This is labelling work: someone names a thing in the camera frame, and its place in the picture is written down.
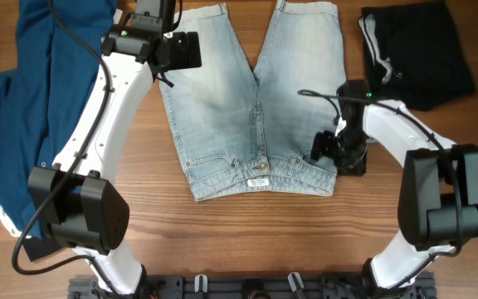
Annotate light blue denim shorts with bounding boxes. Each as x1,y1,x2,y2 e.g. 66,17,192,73
160,1,346,201

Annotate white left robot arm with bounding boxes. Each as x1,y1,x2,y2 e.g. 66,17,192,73
28,1,202,298

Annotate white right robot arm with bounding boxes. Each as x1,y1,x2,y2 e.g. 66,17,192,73
299,80,478,297

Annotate folded black shorts white stripes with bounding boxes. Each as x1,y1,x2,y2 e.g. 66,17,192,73
358,1,476,111

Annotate dark blue shirt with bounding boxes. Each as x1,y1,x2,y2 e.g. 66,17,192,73
0,0,118,231

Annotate black garment under pile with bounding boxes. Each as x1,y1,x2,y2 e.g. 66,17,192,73
22,238,62,262

